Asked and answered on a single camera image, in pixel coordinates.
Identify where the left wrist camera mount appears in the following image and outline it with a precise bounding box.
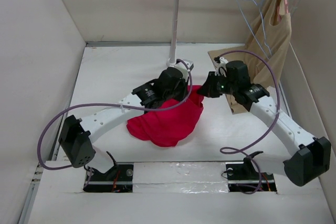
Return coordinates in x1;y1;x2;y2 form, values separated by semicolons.
174;59;194;74

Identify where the blue wire hanger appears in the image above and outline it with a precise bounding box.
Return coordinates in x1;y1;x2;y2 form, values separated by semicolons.
235;0;272;60

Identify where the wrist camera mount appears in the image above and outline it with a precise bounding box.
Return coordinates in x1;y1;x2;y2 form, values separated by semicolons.
213;56;228;76
174;59;194;74

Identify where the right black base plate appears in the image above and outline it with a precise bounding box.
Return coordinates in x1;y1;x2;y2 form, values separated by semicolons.
222;162;277;193

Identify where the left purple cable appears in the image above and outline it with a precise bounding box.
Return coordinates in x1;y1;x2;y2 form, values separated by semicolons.
37;58;194;190

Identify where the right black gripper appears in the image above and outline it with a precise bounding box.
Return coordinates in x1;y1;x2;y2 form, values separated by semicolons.
197;70;238;98

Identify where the red t-shirt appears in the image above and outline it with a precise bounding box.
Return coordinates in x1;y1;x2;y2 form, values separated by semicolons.
127;85;204;147

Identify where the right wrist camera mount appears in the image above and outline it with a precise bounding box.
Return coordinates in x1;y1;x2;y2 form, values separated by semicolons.
213;56;228;76

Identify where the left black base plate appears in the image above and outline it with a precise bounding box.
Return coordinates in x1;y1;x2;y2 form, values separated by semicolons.
83;163;134;193

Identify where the beige tank top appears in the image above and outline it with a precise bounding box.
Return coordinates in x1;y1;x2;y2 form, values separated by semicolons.
207;0;293;115

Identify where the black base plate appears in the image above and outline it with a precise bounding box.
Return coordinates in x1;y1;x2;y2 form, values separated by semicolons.
222;162;277;193
83;163;134;193

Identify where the pink hanger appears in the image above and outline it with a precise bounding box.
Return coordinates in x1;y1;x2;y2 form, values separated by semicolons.
274;0;289;24

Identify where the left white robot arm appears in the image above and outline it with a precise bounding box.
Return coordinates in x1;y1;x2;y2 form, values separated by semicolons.
59;63;192;180

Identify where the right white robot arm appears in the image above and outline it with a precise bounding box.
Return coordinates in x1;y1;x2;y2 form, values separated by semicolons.
197;57;331;187

